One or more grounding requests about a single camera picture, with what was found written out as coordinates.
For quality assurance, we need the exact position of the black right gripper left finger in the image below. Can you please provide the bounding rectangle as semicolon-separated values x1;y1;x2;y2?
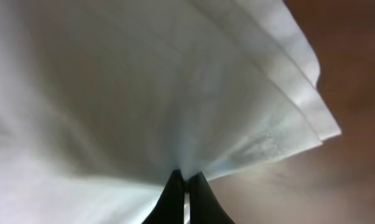
142;170;185;224

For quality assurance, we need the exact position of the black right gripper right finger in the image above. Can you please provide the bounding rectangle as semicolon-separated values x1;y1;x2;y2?
188;172;234;224

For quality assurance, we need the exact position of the white t-shirt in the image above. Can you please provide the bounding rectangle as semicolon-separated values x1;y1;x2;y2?
0;0;341;223

